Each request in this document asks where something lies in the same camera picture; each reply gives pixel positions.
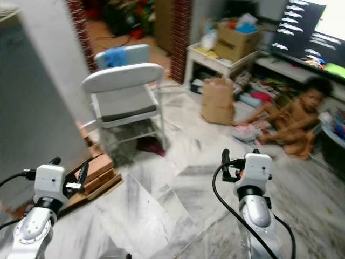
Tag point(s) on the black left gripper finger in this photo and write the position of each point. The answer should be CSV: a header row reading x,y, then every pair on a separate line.
x,y
54,161
82,175

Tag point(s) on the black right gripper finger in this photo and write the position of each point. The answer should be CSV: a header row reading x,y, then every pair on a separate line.
x,y
225,161
254,152

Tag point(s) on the grey fridge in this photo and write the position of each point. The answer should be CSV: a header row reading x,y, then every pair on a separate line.
x,y
32,108

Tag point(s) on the pink white cloth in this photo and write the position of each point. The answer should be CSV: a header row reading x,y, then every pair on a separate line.
x,y
248,132

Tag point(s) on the small child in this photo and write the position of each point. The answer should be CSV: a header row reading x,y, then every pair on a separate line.
x,y
294,121

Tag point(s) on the brown paper bag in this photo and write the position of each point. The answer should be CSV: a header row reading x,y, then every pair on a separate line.
x,y
217,102

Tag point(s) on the maroon cloth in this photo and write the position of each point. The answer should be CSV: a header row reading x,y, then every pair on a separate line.
x,y
151,145

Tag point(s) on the baby seat with toys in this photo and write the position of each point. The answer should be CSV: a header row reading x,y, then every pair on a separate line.
x,y
334,129

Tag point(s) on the grey metal folding chair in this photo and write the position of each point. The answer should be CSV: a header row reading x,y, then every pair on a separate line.
x,y
124,102
137,54

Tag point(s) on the grey television stand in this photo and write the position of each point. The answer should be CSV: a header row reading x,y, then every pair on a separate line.
x,y
285,70

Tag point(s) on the white low shelf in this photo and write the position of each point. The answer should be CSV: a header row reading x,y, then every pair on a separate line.
x,y
210,62

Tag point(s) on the brown cardboard box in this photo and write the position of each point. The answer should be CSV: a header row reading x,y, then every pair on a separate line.
x,y
234,43

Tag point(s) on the blue cloth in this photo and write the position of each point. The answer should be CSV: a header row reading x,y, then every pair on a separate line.
x,y
116,56

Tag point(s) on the white plastic bag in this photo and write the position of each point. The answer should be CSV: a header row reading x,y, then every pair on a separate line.
x,y
208,39

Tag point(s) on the red brick column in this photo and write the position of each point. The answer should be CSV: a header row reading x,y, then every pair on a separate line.
x,y
81,35
180,38

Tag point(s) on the black flat television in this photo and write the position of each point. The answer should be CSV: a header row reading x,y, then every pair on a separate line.
x,y
302,27

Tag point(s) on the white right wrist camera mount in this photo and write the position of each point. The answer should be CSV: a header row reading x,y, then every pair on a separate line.
x,y
256,168

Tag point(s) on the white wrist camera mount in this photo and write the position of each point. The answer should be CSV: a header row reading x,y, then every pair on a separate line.
x,y
256,168
51,182

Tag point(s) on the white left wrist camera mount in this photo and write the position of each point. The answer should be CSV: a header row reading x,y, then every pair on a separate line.
x,y
51,182

